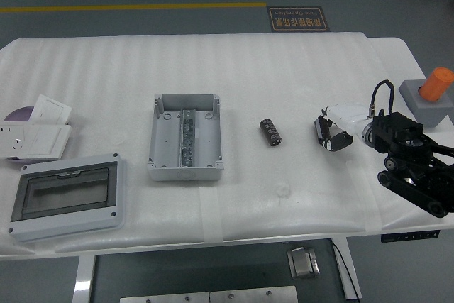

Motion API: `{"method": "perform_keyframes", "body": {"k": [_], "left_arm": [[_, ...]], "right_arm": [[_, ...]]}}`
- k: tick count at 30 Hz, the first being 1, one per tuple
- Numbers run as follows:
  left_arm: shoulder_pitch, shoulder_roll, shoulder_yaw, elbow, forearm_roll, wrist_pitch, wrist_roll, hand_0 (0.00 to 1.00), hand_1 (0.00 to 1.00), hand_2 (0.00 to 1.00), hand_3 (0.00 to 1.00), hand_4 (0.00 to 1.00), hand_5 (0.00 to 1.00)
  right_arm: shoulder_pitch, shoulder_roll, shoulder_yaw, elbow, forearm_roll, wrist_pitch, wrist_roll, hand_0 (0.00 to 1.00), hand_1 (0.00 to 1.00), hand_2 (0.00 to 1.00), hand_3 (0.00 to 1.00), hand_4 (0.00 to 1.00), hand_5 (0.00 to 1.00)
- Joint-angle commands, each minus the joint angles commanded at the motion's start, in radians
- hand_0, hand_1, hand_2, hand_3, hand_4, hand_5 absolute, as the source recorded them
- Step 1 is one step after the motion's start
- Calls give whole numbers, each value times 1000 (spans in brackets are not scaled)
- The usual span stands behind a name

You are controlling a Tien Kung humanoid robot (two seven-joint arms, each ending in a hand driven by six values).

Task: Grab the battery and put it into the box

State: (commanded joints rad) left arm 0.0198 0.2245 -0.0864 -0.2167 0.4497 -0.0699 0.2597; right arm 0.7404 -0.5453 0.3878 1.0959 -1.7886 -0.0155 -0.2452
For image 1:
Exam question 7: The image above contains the white switch panel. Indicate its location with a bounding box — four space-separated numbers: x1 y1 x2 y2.
24 123 73 160
28 94 73 125

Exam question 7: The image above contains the black thin cable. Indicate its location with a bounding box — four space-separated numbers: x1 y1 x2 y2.
331 241 359 300

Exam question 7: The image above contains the silver metal floor plate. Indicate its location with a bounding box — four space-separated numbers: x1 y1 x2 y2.
119 291 210 303
209 285 299 303

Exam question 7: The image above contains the black cylindrical battery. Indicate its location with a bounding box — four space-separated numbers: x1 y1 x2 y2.
260 117 282 147

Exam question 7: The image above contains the grey enclosure with tinted window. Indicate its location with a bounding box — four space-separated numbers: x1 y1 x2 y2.
7 153 127 243

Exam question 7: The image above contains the orange cylinder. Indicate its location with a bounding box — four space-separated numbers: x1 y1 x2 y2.
421 66 454 102

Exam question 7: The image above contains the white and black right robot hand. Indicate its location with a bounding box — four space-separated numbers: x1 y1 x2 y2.
313 103 373 153

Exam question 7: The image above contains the open grey junction box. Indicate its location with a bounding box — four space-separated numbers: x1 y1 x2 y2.
147 93 226 182

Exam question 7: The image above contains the white foam mat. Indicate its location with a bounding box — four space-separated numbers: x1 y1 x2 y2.
0 31 451 256

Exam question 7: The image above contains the black floor sign orange text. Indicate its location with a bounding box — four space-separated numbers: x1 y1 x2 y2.
266 6 331 33

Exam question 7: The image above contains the white wall socket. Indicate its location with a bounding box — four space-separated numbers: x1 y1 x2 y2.
0 121 31 158

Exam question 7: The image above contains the white table leg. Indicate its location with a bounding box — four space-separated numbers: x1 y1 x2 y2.
331 237 363 300
72 255 96 303

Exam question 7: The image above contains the purple disc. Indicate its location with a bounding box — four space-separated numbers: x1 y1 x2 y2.
3 106 35 122

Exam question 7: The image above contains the grey block holder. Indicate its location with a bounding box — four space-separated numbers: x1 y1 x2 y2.
399 79 454 128

